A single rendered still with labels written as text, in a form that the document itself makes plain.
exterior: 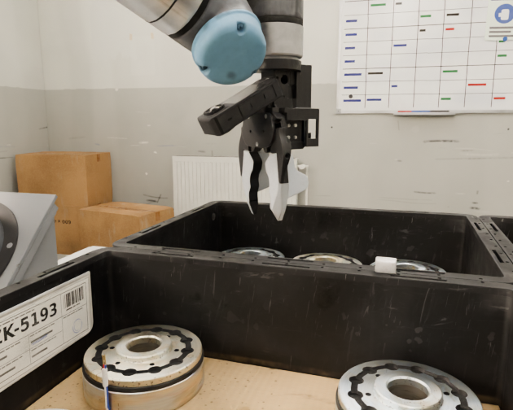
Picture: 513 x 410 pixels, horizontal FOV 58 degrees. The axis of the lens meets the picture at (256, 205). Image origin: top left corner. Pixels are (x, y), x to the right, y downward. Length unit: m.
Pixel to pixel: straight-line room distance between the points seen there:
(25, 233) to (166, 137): 3.23
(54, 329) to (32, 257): 0.27
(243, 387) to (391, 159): 3.13
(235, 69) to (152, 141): 3.48
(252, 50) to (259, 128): 0.17
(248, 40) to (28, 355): 0.34
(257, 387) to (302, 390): 0.04
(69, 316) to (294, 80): 0.41
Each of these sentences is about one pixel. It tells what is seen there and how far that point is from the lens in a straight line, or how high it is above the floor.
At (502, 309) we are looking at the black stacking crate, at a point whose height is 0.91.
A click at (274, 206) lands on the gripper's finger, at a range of 0.62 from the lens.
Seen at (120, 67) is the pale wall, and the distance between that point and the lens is 4.11.
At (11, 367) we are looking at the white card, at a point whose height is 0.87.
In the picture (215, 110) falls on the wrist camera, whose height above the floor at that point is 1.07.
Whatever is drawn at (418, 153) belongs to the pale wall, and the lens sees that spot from 3.50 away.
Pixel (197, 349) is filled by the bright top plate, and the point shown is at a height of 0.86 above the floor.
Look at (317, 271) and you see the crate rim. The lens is 0.42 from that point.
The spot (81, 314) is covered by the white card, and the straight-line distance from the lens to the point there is 0.48.
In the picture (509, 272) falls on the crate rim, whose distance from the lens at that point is 0.46.
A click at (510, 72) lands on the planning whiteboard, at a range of 3.56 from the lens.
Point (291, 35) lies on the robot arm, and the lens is 0.63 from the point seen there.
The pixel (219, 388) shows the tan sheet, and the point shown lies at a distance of 0.44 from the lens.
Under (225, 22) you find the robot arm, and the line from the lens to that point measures 0.47.
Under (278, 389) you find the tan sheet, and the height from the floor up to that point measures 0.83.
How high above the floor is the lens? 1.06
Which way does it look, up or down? 10 degrees down
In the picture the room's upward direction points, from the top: straight up
